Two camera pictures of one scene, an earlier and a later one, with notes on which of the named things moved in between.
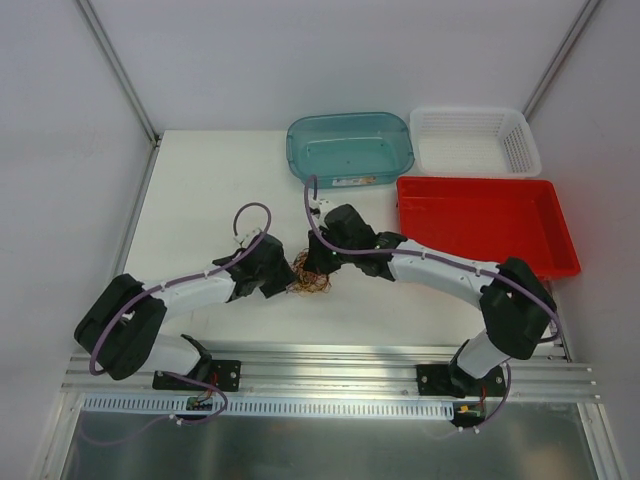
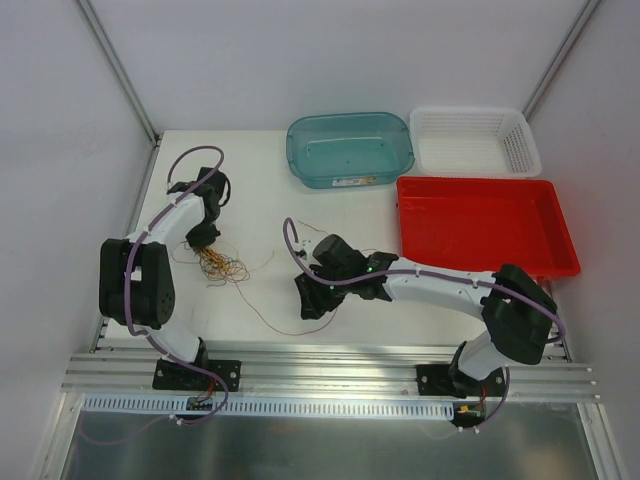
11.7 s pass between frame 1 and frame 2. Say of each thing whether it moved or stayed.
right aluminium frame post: stayed
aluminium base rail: stayed
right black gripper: moved
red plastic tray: stayed
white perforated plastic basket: stayed
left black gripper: moved
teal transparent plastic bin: stayed
